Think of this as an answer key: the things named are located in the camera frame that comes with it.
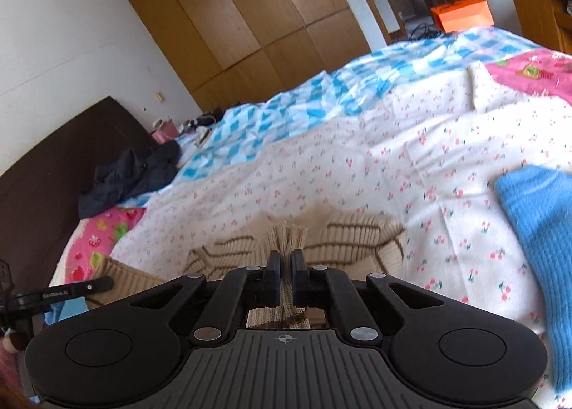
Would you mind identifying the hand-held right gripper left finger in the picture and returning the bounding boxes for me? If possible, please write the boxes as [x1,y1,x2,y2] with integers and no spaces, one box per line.
[129,252,281,344]

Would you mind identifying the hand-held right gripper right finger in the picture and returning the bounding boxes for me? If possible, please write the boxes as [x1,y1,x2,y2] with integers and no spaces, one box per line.
[291,249,443,340]

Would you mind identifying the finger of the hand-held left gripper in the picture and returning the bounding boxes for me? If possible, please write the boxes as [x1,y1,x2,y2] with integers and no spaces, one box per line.
[45,276,114,307]

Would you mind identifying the beige brown striped sweater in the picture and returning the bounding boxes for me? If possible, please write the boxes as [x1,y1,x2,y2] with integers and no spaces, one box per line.
[85,213,405,329]

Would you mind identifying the person's left forearm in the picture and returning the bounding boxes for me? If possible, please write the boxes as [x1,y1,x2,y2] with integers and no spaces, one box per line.
[0,331,25,396]

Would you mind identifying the light blue towel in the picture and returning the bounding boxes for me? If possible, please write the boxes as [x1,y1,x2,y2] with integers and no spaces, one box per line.
[45,299,90,325]

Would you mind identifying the pink strawberry print sheet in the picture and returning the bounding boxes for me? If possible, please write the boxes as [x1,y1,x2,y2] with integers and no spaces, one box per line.
[63,47,572,285]

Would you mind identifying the dark brown headboard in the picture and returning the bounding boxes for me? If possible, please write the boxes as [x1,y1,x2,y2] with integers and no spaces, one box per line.
[0,96,155,289]

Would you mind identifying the dark navy jacket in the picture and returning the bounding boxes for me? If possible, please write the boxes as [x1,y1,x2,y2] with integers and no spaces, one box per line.
[78,139,182,219]

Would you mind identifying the white cherry print sheet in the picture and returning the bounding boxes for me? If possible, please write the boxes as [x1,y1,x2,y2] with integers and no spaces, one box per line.
[109,61,572,409]

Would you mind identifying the blue white checked quilt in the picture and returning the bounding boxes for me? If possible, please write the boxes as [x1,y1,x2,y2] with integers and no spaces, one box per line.
[134,25,543,209]

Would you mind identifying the small black white object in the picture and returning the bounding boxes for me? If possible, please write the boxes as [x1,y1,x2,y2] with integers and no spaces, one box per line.
[183,110,224,128]

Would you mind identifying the blue knit sweater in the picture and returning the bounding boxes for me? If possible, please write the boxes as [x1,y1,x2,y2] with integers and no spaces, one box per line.
[494,165,572,396]

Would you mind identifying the wooden wardrobe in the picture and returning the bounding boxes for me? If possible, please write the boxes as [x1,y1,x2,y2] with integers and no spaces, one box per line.
[107,0,394,113]

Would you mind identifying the orange box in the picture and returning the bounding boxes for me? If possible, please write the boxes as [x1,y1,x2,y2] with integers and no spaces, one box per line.
[430,0,494,33]

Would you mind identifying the wooden bedside shelf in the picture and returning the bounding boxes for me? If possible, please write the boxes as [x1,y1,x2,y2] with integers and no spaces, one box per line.
[506,0,572,55]

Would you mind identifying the black floor cables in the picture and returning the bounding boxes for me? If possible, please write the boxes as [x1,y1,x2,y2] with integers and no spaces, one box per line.
[406,23,443,39]

